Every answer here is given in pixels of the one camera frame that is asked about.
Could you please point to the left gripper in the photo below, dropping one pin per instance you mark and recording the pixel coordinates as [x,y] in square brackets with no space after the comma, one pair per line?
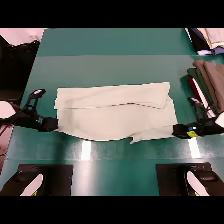
[49,124]

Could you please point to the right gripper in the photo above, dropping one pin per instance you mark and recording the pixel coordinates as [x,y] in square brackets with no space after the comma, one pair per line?
[183,130]

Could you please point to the white shirt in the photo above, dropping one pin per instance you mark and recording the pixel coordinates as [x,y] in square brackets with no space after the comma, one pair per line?
[116,113]

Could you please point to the red garment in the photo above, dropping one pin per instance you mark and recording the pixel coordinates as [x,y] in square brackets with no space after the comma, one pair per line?
[193,86]

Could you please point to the dark green garment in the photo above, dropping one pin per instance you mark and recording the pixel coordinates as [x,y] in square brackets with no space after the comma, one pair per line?
[196,78]

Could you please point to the brown garment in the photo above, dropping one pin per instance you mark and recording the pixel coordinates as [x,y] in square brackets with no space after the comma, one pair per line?
[211,80]

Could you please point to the heap of clothes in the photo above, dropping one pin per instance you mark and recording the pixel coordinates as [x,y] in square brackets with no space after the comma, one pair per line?
[206,38]

